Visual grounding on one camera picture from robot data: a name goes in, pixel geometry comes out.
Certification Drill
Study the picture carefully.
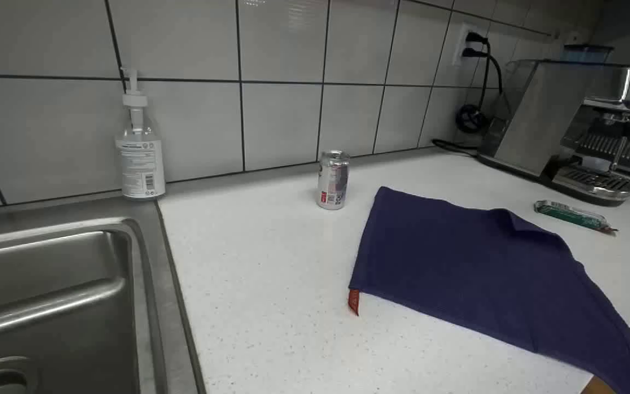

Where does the dark blue towel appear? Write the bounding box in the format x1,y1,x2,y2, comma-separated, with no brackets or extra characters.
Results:
349,184,630,394

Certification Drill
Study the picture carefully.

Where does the silver soda can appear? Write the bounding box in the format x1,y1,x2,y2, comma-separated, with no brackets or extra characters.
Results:
316,149,353,211

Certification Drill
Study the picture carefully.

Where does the clear soap pump bottle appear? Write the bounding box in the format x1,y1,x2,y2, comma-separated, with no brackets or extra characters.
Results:
113,69,168,200

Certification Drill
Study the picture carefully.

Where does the stainless steel espresso machine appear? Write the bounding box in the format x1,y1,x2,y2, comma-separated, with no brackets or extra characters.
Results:
476,59,630,208

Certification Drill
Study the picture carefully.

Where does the stainless steel sink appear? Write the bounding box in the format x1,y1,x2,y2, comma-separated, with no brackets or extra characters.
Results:
0,197,208,394

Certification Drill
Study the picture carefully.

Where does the blue container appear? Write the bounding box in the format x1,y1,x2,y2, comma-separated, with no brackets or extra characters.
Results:
561,41,614,65

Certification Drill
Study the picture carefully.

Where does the black power cable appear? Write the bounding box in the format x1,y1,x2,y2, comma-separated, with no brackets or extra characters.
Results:
454,31,508,138

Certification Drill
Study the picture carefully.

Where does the white wall outlet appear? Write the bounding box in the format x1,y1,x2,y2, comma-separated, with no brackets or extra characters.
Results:
457,23,493,65

